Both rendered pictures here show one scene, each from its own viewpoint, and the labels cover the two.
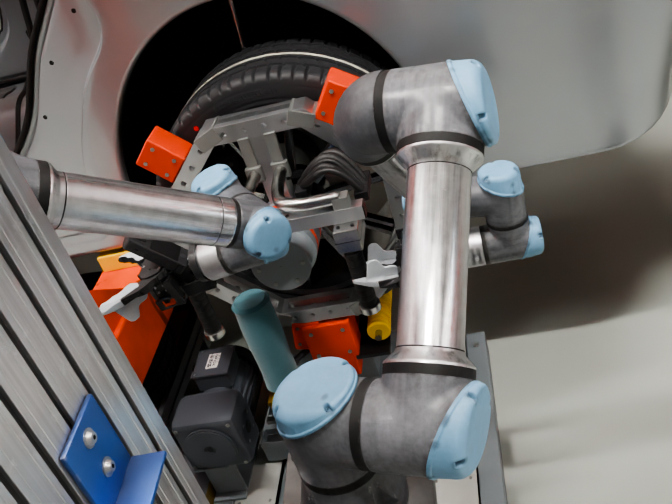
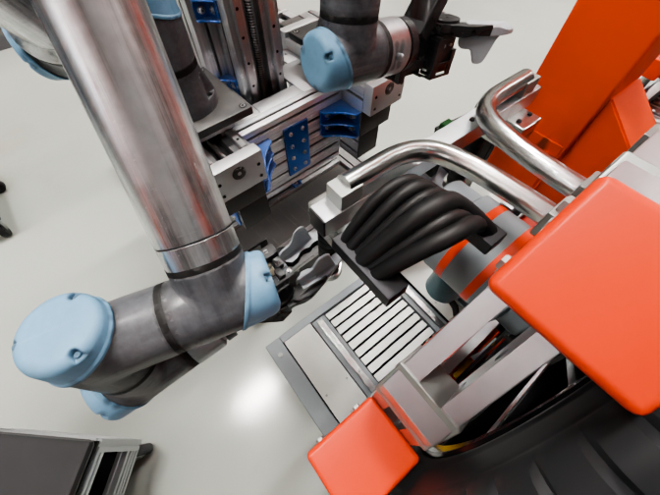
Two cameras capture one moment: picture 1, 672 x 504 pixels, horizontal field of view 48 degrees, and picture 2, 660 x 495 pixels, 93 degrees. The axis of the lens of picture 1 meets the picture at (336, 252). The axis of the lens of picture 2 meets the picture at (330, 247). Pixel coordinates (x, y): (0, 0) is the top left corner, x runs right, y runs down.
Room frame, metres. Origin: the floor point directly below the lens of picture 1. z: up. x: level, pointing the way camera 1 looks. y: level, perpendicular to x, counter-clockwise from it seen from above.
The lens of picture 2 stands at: (1.39, -0.24, 1.26)
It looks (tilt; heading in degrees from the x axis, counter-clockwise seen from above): 58 degrees down; 127
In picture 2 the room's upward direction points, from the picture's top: straight up
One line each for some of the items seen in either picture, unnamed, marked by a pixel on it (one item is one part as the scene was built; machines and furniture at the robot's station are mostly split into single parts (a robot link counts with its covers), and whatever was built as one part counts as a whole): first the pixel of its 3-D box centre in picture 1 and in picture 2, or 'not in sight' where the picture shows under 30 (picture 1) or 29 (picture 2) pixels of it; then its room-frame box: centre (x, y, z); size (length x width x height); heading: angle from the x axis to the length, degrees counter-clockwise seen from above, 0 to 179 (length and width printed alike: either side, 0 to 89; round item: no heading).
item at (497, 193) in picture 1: (493, 195); (112, 339); (1.17, -0.30, 0.95); 0.11 x 0.08 x 0.11; 60
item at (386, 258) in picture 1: (375, 256); (323, 263); (1.25, -0.07, 0.85); 0.09 x 0.03 x 0.06; 67
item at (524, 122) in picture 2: not in sight; (502, 122); (1.35, 0.29, 0.93); 0.09 x 0.05 x 0.05; 165
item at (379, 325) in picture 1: (380, 300); not in sight; (1.57, -0.07, 0.51); 0.29 x 0.06 x 0.06; 165
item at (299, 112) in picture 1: (291, 221); (524, 288); (1.50, 0.07, 0.85); 0.54 x 0.07 x 0.54; 75
